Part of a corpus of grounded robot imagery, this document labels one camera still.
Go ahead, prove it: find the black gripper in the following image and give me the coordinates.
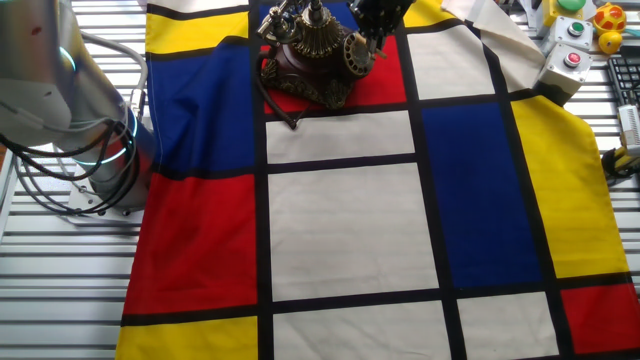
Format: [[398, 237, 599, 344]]
[[349, 0, 416, 55]]

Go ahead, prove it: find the grey box with red button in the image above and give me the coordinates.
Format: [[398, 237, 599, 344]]
[[532, 42, 594, 107]]

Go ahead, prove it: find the brass and red phone handset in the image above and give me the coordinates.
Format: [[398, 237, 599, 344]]
[[255, 0, 304, 45]]

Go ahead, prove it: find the white frame rail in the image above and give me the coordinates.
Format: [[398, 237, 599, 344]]
[[0, 144, 21, 241]]

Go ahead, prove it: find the thick grey cable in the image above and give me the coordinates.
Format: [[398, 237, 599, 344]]
[[79, 30, 151, 109]]

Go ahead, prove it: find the black keyboard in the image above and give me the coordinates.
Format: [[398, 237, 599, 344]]
[[606, 54, 640, 109]]

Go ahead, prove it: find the black phone cord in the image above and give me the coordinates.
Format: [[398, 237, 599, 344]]
[[253, 48, 302, 131]]

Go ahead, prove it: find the yellow box with green button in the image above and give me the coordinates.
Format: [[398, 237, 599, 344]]
[[542, 0, 587, 27]]

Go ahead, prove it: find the yellow orange toy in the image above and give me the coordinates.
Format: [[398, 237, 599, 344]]
[[593, 2, 628, 36]]

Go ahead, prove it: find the grey box with green button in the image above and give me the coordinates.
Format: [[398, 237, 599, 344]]
[[549, 15, 595, 51]]

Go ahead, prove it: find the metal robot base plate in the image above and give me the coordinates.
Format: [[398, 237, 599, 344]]
[[65, 164, 147, 227]]

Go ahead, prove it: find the antique brass rotary phone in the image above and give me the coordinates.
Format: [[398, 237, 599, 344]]
[[254, 0, 387, 111]]

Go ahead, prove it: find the Mondrian pattern tablecloth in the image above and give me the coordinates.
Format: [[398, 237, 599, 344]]
[[114, 0, 640, 360]]

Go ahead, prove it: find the yellow black cable clamp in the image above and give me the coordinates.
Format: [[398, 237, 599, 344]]
[[600, 147, 640, 181]]

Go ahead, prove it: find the black cable bundle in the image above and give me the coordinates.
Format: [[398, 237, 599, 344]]
[[0, 117, 144, 217]]

